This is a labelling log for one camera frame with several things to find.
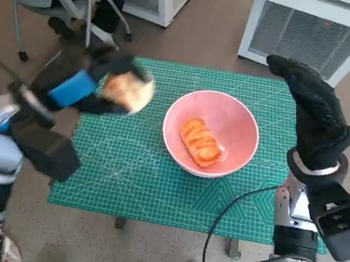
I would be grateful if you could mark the white cabinet with red light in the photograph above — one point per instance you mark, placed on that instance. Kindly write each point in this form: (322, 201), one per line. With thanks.
(303, 38)

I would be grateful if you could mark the round toy bread bun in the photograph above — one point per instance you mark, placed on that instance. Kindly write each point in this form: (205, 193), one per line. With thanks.
(128, 92)

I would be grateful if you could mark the green cutting mat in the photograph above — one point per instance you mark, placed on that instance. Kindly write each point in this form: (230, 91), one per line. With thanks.
(139, 181)

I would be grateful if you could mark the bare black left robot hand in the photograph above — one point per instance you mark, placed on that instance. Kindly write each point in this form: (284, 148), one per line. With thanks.
(71, 88)

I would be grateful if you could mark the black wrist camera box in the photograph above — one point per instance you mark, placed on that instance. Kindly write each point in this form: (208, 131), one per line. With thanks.
(342, 230)
(46, 149)

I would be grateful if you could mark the long twisted toy bread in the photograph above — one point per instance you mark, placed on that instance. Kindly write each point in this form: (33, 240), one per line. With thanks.
(199, 140)

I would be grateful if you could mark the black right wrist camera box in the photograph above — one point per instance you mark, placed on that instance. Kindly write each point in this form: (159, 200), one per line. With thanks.
(342, 230)

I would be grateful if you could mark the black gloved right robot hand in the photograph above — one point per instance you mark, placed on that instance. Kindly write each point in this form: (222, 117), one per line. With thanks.
(318, 117)

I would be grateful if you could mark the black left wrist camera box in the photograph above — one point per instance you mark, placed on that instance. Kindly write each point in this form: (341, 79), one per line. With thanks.
(46, 149)

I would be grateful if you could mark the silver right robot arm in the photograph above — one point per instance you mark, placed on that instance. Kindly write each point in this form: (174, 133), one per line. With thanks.
(296, 218)

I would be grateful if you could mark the pink bowl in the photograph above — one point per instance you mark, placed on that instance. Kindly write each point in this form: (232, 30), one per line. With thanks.
(236, 129)

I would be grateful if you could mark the metal table leg bracket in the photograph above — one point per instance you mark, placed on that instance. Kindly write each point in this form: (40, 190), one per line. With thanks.
(233, 248)
(120, 223)

